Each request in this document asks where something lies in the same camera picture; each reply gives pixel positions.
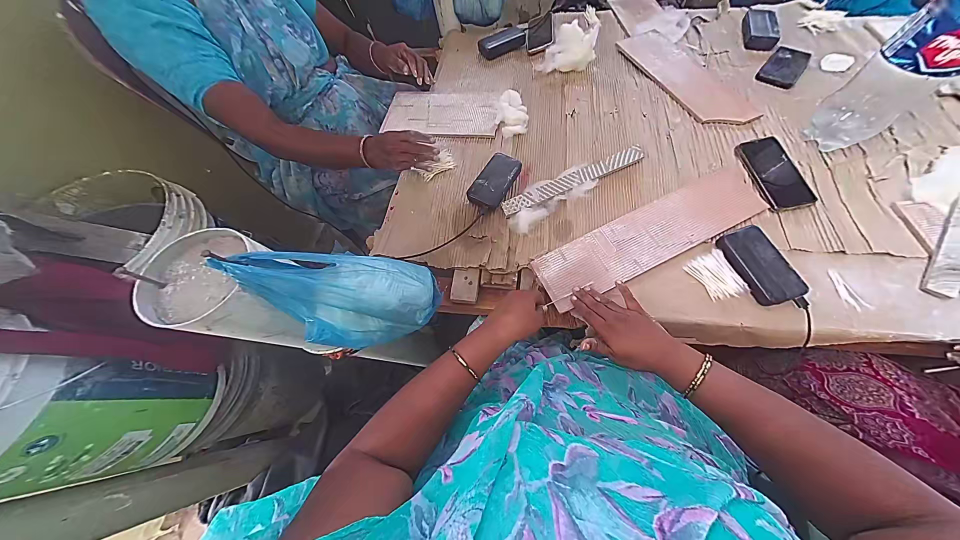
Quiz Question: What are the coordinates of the person's right hand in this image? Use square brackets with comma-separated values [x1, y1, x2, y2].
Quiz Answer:
[570, 282, 682, 375]

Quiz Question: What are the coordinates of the person's left hand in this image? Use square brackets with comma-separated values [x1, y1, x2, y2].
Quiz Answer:
[487, 289, 549, 343]

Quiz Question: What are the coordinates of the long pink grooved board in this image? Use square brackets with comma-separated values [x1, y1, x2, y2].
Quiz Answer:
[530, 163, 771, 314]

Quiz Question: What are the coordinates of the person's right forearm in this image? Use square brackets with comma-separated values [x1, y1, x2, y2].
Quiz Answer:
[661, 341, 960, 540]

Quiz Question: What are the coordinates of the person's left forearm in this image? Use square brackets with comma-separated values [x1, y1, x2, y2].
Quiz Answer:
[279, 322, 519, 540]

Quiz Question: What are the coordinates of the wooden table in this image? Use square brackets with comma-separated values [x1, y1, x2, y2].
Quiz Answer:
[429, 266, 960, 358]

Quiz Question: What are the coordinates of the white cotton tuft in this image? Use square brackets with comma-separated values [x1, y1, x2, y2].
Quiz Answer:
[507, 176, 600, 234]

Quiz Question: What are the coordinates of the person's body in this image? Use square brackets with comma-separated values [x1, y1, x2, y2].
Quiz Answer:
[201, 318, 802, 540]

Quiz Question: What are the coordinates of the pile of white sticks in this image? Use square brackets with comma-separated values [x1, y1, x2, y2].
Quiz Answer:
[683, 248, 750, 303]
[411, 144, 457, 183]
[796, 6, 849, 36]

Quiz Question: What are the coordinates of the silver patterned metal strip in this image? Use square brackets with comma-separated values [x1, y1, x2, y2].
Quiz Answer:
[501, 144, 646, 219]

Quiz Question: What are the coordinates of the black rectangular box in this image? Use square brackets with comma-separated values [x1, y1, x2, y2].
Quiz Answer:
[466, 152, 523, 211]

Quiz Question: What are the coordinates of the corrugated brown cardboard sheet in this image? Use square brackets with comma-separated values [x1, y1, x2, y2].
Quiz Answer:
[369, 3, 960, 348]

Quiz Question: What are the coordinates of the blue plastic bag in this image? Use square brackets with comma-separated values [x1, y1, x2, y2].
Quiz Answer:
[204, 251, 444, 352]

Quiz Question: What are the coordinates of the white cotton ball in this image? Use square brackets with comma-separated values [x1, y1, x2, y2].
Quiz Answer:
[495, 89, 530, 139]

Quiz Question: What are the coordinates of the whitish grooved board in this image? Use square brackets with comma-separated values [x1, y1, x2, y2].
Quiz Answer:
[379, 90, 501, 139]

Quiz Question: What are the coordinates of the black smartphone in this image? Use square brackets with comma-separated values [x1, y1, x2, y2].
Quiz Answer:
[735, 135, 819, 212]

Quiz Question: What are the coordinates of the white cotton wad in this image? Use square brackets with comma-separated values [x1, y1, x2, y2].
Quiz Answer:
[534, 6, 603, 75]

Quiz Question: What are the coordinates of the black phone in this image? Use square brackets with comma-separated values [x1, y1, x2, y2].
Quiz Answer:
[526, 12, 555, 56]

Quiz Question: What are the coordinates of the red patterned cloth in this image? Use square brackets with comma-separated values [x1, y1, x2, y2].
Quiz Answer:
[738, 348, 960, 500]

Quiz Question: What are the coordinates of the white bucket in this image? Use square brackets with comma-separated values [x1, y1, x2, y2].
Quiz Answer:
[132, 228, 354, 355]

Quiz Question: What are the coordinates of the black flat box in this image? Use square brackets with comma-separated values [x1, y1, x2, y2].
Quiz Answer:
[755, 45, 813, 90]

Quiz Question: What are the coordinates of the clear plastic bag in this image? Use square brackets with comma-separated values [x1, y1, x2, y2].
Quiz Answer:
[804, 52, 939, 153]

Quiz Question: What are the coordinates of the pinkish board piece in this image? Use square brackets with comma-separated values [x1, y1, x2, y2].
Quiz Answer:
[891, 200, 950, 256]

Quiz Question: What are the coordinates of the translucent ribbed bucket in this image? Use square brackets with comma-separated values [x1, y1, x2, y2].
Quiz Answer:
[48, 170, 215, 280]

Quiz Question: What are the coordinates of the blue red printed package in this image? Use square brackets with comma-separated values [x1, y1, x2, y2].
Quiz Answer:
[880, 2, 960, 79]

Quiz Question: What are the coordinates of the grey wooden beam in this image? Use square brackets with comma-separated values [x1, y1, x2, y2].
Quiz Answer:
[0, 435, 312, 540]

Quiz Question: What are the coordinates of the green labelled bucket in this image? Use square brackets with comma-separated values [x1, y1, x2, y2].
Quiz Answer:
[0, 346, 260, 504]

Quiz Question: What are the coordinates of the maroon cloth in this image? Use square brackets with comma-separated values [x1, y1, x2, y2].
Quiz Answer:
[0, 255, 230, 375]

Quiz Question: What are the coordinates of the grey wooden plank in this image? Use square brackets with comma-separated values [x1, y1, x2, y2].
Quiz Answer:
[0, 208, 151, 266]

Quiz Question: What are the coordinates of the black cable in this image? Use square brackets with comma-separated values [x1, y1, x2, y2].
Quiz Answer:
[761, 295, 814, 376]
[390, 210, 489, 261]

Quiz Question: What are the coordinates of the black box with cable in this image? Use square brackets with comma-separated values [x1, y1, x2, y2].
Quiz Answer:
[715, 224, 810, 308]

